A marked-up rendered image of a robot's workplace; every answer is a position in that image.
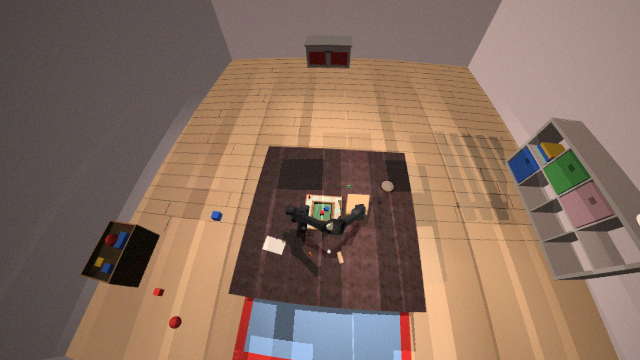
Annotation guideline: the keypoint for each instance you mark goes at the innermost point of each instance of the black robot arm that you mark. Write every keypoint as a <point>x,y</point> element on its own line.
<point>300,215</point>

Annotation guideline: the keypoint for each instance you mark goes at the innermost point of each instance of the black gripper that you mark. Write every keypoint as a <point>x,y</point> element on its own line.
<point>303,226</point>

